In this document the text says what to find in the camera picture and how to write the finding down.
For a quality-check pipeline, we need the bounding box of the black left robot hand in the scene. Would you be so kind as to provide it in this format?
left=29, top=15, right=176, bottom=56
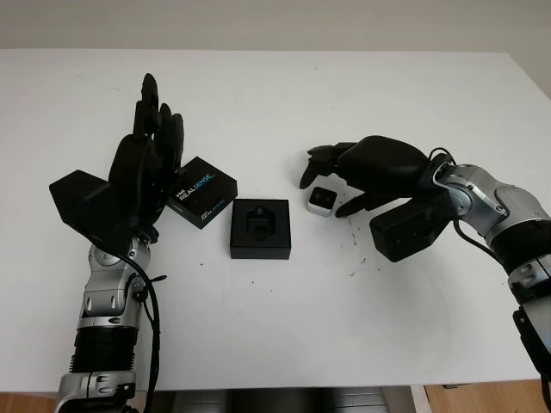
left=105, top=72, right=189, bottom=243

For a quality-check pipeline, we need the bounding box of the dark robot torso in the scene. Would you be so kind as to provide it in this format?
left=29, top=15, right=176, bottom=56
left=151, top=385, right=415, bottom=413

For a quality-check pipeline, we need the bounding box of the black RealSense box lid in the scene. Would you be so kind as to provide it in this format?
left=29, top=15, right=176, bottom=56
left=165, top=155, right=239, bottom=232

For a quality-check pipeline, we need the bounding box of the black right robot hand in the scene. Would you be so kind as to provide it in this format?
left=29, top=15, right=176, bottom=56
left=299, top=134, right=432, bottom=219

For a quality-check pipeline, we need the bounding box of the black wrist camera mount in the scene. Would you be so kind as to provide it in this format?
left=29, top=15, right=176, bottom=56
left=48, top=170, right=130, bottom=250
left=369, top=198, right=454, bottom=264

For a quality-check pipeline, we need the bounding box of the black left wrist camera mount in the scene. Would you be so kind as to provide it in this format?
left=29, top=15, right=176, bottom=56
left=48, top=170, right=130, bottom=250

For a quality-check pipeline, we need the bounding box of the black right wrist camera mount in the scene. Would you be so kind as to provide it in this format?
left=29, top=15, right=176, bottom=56
left=369, top=198, right=454, bottom=264

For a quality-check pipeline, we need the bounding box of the small silver depth camera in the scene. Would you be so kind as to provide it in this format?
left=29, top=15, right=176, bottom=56
left=306, top=186, right=338, bottom=219

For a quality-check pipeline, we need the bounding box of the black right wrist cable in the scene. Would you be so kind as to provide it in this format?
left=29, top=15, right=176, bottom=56
left=429, top=147, right=511, bottom=270

